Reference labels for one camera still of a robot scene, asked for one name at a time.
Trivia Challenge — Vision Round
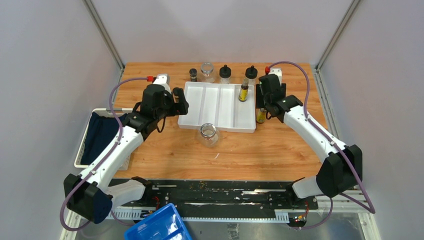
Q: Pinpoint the black-lid shaker jar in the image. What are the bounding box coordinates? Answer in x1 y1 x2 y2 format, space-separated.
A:
244 65 258 86
219 64 232 84

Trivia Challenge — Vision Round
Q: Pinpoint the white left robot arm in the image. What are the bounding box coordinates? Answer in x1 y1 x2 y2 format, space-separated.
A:
59 83 189 224

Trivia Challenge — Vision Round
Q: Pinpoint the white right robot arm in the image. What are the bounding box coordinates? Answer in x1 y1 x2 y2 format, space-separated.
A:
256 74 363 209

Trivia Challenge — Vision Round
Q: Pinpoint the white divided tray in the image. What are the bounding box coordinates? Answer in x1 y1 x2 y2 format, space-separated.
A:
177 82 256 134

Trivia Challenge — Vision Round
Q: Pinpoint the small spice bottle far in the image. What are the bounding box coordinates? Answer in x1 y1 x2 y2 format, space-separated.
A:
189 68 198 82

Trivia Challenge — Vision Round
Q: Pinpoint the clear glass jar near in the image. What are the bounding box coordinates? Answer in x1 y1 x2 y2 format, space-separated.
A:
197 123 220 148

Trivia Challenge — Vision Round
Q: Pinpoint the clear glass jar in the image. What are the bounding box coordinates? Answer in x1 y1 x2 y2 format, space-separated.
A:
200 62 215 83
197 123 220 148

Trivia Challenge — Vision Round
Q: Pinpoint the clear glass jar far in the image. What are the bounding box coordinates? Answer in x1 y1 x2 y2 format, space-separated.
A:
200 62 215 83

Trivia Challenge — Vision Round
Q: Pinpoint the white laundry basket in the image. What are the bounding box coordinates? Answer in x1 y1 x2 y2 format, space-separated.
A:
73 107 135 171

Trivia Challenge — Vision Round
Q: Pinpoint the dark blue cloth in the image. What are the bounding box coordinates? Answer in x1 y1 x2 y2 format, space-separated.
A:
80 112 119 165

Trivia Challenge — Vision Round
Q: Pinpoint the blue plastic bin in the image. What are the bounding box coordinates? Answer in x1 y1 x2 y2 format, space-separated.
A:
124 203 193 240

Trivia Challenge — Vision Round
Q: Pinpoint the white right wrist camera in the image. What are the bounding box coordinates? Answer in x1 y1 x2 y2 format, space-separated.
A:
269 67 283 84

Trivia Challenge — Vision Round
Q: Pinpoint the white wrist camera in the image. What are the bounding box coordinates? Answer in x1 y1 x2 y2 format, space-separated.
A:
269 67 283 84
153 73 170 86

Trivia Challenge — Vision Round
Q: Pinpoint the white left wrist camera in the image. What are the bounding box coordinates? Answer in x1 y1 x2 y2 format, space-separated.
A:
153 73 170 86

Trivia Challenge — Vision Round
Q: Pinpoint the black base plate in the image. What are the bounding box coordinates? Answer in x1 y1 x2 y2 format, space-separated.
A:
124 179 319 220

